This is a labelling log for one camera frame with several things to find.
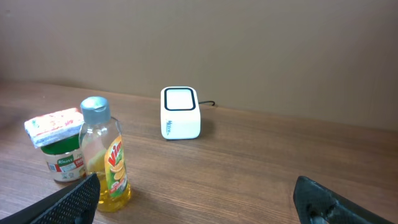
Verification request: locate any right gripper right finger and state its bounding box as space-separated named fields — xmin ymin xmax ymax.
xmin=293 ymin=176 xmax=392 ymax=224

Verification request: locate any white barcode scanner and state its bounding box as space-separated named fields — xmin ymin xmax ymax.
xmin=160 ymin=86 xmax=201 ymax=140

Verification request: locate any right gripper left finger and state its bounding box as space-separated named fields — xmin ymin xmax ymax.
xmin=1 ymin=174 xmax=100 ymax=224

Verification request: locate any yellow dish soap bottle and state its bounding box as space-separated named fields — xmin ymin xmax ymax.
xmin=79 ymin=96 xmax=131 ymax=212

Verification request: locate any green lid jar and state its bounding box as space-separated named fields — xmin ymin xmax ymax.
xmin=40 ymin=135 xmax=86 ymax=182

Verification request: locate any sponge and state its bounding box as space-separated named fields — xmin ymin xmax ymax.
xmin=24 ymin=108 xmax=84 ymax=148

